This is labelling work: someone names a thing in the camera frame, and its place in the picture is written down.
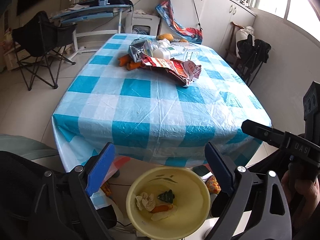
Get white tissue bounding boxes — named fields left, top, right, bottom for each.
left=136, top=192, right=156, bottom=212

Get red white snack bag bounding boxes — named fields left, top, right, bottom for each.
left=141, top=54, right=202, bottom=87

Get clear plastic jar with label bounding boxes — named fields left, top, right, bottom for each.
left=146, top=39, right=200, bottom=61

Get grey milk carton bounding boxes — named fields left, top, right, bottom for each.
left=128, top=37, right=152, bottom=63

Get yellow trash bin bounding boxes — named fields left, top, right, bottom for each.
left=126, top=166, right=210, bottom=239

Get person's right hand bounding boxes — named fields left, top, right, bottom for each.
left=281, top=171, right=319, bottom=229

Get blue white checkered tablecloth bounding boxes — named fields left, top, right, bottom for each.
left=52, top=34, right=271, bottom=174

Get black folded chair with clothes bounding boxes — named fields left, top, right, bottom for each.
left=223, top=22, right=272, bottom=86

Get colourful hanging fabric bag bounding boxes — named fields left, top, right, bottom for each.
left=156, top=0, right=203, bottom=44

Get black folding camp chair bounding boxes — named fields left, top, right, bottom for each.
left=11, top=11, right=77, bottom=90

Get yellow mango with dark spot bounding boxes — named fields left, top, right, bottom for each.
left=156, top=33, right=174, bottom=42

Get blue white study desk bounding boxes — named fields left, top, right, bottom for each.
left=50, top=4, right=133, bottom=57

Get white cabinet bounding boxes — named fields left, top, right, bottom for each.
left=171, top=0, right=256, bottom=57

